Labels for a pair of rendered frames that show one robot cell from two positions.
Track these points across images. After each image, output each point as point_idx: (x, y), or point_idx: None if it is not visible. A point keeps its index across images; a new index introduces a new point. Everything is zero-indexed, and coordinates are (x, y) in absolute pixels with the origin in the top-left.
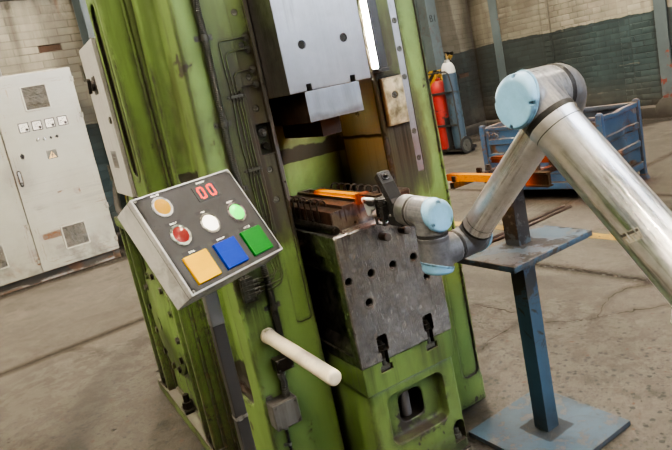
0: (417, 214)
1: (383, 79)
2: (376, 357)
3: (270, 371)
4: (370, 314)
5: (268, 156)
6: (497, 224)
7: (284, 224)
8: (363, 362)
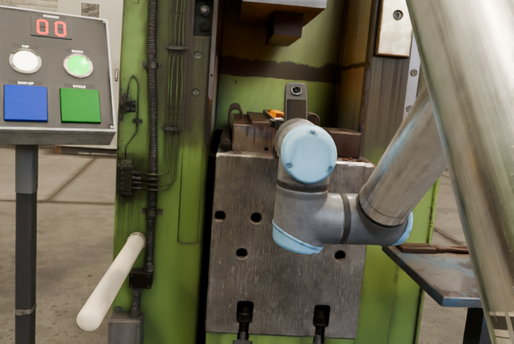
0: (281, 143)
1: None
2: (230, 325)
3: (128, 281)
4: (239, 269)
5: (200, 39)
6: (408, 209)
7: (196, 124)
8: (209, 322)
